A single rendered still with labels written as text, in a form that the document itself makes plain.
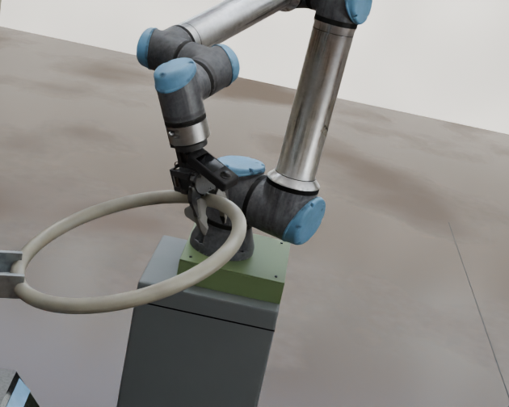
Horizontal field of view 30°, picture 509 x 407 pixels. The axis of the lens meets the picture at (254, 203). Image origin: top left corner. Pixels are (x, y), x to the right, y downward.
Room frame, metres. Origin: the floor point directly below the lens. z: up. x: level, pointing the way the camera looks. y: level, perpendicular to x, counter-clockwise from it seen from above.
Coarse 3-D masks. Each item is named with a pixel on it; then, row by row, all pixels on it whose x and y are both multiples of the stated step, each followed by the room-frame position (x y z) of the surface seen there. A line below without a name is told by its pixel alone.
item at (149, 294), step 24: (168, 192) 2.03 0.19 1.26; (72, 216) 1.97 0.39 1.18; (96, 216) 2.00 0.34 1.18; (240, 216) 1.84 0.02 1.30; (48, 240) 1.91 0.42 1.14; (240, 240) 1.75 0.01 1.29; (24, 264) 1.79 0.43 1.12; (216, 264) 1.67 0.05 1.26; (24, 288) 1.66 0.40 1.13; (144, 288) 1.59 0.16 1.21; (168, 288) 1.60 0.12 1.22; (72, 312) 1.58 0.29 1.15; (96, 312) 1.57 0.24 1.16
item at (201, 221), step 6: (198, 204) 1.95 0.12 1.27; (204, 204) 1.96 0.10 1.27; (186, 210) 1.99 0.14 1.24; (192, 210) 1.97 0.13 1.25; (198, 210) 1.95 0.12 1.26; (204, 210) 1.96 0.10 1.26; (192, 216) 1.98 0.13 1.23; (204, 216) 1.96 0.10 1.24; (198, 222) 1.96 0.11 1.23; (204, 222) 1.96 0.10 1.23; (198, 228) 1.97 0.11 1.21; (204, 228) 1.96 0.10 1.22; (204, 234) 1.97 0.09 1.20
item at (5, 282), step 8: (0, 256) 1.78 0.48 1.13; (8, 256) 1.79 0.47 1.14; (16, 256) 1.79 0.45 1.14; (0, 264) 1.78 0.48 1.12; (8, 264) 1.79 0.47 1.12; (0, 272) 1.78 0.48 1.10; (8, 272) 1.79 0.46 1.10; (0, 280) 1.68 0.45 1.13; (8, 280) 1.68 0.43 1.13; (16, 280) 1.69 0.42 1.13; (0, 288) 1.68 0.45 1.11; (8, 288) 1.68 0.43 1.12; (0, 296) 1.68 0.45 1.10; (8, 296) 1.68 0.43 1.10; (16, 296) 1.69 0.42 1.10
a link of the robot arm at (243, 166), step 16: (224, 160) 2.61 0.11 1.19; (240, 160) 2.64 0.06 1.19; (256, 160) 2.66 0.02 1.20; (240, 176) 2.55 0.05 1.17; (256, 176) 2.57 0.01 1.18; (208, 192) 2.59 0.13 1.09; (240, 192) 2.53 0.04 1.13; (208, 208) 2.58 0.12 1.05; (240, 208) 2.53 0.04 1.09; (224, 224) 2.55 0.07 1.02
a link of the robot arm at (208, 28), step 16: (240, 0) 2.35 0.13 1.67; (256, 0) 2.38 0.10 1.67; (272, 0) 2.43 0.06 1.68; (288, 0) 2.50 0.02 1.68; (304, 0) 2.54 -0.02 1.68; (192, 16) 2.24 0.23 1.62; (208, 16) 2.24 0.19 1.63; (224, 16) 2.27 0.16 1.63; (240, 16) 2.31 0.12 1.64; (256, 16) 2.37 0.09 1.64; (144, 32) 2.12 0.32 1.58; (160, 32) 2.12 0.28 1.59; (176, 32) 2.13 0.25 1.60; (192, 32) 2.16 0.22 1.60; (208, 32) 2.20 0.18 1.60; (224, 32) 2.25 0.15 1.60; (144, 48) 2.10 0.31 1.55; (160, 48) 2.08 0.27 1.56; (176, 48) 2.07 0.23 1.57; (144, 64) 2.11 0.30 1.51; (160, 64) 2.08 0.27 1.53
